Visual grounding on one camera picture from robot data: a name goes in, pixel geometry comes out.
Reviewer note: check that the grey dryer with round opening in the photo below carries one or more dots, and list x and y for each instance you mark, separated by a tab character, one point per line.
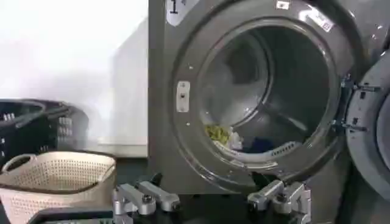
182	152

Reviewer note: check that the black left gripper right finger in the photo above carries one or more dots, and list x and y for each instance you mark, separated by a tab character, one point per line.
283	194

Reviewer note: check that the long white label sticker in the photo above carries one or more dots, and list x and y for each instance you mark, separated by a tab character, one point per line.
321	22

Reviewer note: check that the dark blue garment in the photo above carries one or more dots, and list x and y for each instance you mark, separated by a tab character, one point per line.
259	145

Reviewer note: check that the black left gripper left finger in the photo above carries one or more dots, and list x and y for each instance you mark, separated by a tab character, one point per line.
143	196

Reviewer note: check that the white door latch plate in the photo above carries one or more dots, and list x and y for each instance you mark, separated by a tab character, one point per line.
182	96

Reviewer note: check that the beige perforated laundry basket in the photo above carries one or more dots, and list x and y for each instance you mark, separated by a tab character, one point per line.
58	179

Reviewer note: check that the grey round dryer door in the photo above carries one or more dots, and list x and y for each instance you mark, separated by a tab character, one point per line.
365	128

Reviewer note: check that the black plastic laundry basket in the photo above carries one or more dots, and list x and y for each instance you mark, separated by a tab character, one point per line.
33	131

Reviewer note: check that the white garment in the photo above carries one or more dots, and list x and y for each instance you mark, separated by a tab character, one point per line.
235	141

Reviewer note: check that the metal door hinge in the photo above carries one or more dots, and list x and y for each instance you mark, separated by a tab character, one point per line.
359	86
348	125

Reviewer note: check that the white number sticker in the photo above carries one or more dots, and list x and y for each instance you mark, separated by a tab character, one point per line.
179	12

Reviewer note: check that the small white label sticker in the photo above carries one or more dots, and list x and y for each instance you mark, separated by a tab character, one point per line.
282	5

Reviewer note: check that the yellow-green garment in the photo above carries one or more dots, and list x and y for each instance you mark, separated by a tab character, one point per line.
217	133

